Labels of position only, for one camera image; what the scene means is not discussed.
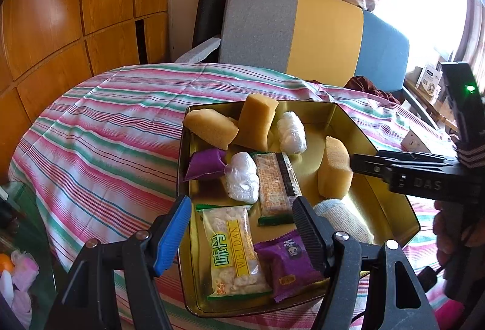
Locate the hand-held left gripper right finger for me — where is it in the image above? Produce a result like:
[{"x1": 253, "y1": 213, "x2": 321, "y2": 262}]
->
[{"x1": 292, "y1": 197, "x2": 433, "y2": 330}]

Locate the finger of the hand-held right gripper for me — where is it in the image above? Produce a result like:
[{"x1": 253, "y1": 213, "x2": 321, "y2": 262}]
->
[
  {"x1": 377, "y1": 149, "x2": 457, "y2": 164},
  {"x1": 349, "y1": 153, "x2": 398, "y2": 179}
]

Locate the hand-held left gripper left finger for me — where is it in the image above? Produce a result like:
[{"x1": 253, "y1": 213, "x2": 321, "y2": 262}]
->
[{"x1": 43, "y1": 195, "x2": 193, "y2": 330}]

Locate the printed purple snack packet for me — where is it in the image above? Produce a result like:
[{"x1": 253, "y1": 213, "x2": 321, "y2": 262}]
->
[{"x1": 253, "y1": 233, "x2": 330, "y2": 303}]

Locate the yellow sponge cake piece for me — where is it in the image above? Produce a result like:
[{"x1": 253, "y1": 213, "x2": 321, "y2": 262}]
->
[
  {"x1": 183, "y1": 108, "x2": 240, "y2": 151},
  {"x1": 232, "y1": 93, "x2": 280, "y2": 152},
  {"x1": 317, "y1": 135, "x2": 354, "y2": 201}
]

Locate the white cloth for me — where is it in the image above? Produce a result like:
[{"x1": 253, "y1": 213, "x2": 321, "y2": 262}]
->
[{"x1": 313, "y1": 197, "x2": 376, "y2": 245}]

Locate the gold tin box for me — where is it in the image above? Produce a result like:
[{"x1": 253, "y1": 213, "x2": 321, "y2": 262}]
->
[{"x1": 177, "y1": 100, "x2": 421, "y2": 318}]

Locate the clear yellow green-edged snack packet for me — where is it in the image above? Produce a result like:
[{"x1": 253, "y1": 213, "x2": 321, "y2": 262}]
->
[{"x1": 195, "y1": 203, "x2": 273, "y2": 302}]

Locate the brown biscuit packet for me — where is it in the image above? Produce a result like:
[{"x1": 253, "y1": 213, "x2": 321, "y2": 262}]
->
[{"x1": 252, "y1": 152, "x2": 304, "y2": 228}]

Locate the small plain purple packet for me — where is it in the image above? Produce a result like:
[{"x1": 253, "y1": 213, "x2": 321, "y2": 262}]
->
[{"x1": 184, "y1": 148, "x2": 228, "y2": 181}]

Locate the white plastic-wrapped ball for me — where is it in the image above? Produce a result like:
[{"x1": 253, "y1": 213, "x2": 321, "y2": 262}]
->
[
  {"x1": 223, "y1": 151, "x2": 261, "y2": 202},
  {"x1": 275, "y1": 111, "x2": 308, "y2": 155}
]

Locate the person's right hand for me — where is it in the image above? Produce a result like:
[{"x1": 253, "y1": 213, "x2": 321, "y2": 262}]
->
[{"x1": 434, "y1": 199, "x2": 462, "y2": 270}]

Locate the small white box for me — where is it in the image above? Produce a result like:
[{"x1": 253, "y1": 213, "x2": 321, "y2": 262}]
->
[{"x1": 402, "y1": 128, "x2": 430, "y2": 152}]

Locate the wooden side shelf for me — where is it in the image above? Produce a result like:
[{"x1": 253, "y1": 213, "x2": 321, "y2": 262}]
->
[{"x1": 403, "y1": 78, "x2": 461, "y2": 137}]

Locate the white product box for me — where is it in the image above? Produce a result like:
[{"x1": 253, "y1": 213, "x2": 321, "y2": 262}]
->
[{"x1": 415, "y1": 65, "x2": 444, "y2": 99}]

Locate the dark red cloth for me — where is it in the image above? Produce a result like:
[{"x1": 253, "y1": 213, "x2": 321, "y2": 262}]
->
[{"x1": 345, "y1": 75, "x2": 402, "y2": 105}]

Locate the pink green striped bedsheet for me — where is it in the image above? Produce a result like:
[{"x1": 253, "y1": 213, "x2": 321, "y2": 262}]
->
[{"x1": 8, "y1": 63, "x2": 485, "y2": 330}]

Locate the glass side table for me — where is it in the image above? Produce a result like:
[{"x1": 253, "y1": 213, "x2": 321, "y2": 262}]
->
[{"x1": 0, "y1": 180, "x2": 72, "y2": 330}]

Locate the grey yellow blue sofa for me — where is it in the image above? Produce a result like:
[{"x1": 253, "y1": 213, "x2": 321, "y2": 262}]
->
[{"x1": 218, "y1": 0, "x2": 412, "y2": 92}]

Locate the pink plastic wrapper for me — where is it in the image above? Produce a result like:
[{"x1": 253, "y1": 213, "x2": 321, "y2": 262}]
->
[{"x1": 11, "y1": 248, "x2": 40, "y2": 293}]

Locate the orange fruit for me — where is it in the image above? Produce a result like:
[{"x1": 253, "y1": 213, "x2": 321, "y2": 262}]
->
[{"x1": 0, "y1": 253, "x2": 16, "y2": 274}]

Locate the black rolled mat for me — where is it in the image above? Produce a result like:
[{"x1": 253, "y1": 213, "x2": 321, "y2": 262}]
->
[{"x1": 191, "y1": 0, "x2": 232, "y2": 50}]

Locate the wooden wardrobe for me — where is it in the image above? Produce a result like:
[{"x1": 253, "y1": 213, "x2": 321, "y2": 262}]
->
[{"x1": 0, "y1": 0, "x2": 171, "y2": 164}]

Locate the black cable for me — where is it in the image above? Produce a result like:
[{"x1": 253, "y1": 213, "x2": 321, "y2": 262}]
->
[{"x1": 350, "y1": 265, "x2": 448, "y2": 330}]

